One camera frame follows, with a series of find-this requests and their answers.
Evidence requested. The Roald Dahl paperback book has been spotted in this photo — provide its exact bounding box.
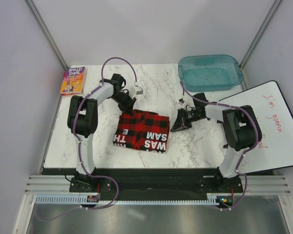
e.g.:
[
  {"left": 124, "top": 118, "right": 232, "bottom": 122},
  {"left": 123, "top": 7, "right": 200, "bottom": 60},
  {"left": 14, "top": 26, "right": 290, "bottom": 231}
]
[{"left": 60, "top": 66, "right": 87, "bottom": 96}]

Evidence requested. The aluminium corner post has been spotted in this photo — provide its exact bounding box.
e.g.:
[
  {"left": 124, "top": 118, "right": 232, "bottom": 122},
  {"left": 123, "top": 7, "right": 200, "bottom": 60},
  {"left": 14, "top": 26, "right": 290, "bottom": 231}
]
[
  {"left": 239, "top": 0, "right": 283, "bottom": 69},
  {"left": 24, "top": 0, "right": 68, "bottom": 69}
]

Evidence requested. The whiteboard with red writing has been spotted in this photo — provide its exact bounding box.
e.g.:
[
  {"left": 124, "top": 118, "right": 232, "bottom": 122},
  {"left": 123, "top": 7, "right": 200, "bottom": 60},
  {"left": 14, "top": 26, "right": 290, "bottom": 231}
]
[{"left": 221, "top": 80, "right": 293, "bottom": 173}]

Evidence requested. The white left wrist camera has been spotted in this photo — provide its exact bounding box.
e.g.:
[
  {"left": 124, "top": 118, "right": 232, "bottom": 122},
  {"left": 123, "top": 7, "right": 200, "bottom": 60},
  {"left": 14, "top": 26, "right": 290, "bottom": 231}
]
[{"left": 129, "top": 85, "right": 144, "bottom": 98}]

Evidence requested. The white slotted cable duct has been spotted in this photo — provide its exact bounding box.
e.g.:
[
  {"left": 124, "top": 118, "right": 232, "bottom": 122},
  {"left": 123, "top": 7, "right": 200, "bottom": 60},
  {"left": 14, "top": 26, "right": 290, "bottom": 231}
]
[{"left": 35, "top": 195, "right": 233, "bottom": 206}]

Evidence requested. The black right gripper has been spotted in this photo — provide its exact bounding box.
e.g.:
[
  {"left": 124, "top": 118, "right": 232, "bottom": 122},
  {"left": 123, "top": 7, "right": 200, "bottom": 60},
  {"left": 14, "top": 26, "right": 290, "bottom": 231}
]
[{"left": 170, "top": 108, "right": 203, "bottom": 132}]

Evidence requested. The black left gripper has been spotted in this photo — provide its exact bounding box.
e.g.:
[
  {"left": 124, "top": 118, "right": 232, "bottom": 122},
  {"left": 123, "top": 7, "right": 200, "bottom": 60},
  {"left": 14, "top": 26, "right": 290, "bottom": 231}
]
[{"left": 110, "top": 92, "right": 137, "bottom": 117}]

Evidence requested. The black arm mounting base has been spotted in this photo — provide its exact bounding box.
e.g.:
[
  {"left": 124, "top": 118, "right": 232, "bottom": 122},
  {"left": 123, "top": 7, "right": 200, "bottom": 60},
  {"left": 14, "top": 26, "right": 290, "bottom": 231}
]
[{"left": 69, "top": 168, "right": 243, "bottom": 194}]

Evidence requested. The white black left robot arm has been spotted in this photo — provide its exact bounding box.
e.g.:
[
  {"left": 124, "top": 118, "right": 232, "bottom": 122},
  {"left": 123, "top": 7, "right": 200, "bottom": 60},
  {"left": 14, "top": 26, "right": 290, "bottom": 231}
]
[{"left": 67, "top": 74, "right": 136, "bottom": 192}]

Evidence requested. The left aluminium corner post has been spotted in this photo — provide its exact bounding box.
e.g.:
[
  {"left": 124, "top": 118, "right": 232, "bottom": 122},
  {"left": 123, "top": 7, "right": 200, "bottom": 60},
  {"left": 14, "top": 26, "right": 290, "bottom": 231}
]
[{"left": 24, "top": 0, "right": 68, "bottom": 69}]

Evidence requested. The red black plaid shirt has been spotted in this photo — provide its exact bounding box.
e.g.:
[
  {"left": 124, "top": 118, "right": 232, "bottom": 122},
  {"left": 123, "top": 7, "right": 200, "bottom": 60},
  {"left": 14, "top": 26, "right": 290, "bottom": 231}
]
[{"left": 113, "top": 109, "right": 170, "bottom": 154}]

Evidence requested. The teal transparent plastic bin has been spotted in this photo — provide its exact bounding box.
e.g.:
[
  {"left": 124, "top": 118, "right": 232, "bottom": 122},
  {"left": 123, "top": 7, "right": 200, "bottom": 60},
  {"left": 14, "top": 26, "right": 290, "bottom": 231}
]
[{"left": 178, "top": 55, "right": 244, "bottom": 93}]

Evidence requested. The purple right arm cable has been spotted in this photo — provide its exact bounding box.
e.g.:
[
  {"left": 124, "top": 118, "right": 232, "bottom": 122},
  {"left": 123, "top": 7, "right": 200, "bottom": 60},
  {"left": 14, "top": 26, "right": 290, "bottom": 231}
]
[{"left": 179, "top": 81, "right": 257, "bottom": 212}]

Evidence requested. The aluminium frame rail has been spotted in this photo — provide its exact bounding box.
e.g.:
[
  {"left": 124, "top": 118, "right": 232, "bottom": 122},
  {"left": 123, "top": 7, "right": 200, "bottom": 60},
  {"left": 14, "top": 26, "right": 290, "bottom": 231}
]
[{"left": 25, "top": 175, "right": 290, "bottom": 195}]

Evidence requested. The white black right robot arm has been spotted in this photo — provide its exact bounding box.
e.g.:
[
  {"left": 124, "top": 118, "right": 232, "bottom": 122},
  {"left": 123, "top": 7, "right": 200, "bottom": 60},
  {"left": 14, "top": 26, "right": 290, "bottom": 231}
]
[{"left": 170, "top": 93, "right": 262, "bottom": 192}]

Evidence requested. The right aluminium corner post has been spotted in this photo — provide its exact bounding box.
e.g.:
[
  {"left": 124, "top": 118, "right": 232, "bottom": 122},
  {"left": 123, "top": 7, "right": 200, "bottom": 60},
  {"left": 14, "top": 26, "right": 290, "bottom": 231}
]
[{"left": 239, "top": 0, "right": 283, "bottom": 69}]

